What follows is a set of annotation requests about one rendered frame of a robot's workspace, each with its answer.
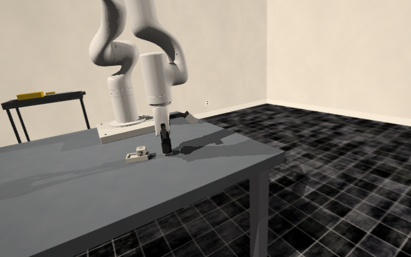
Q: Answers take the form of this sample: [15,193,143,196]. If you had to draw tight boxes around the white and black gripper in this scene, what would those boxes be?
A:
[149,102,172,154]

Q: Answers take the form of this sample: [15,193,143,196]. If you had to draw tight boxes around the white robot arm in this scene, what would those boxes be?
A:
[89,0,189,127]

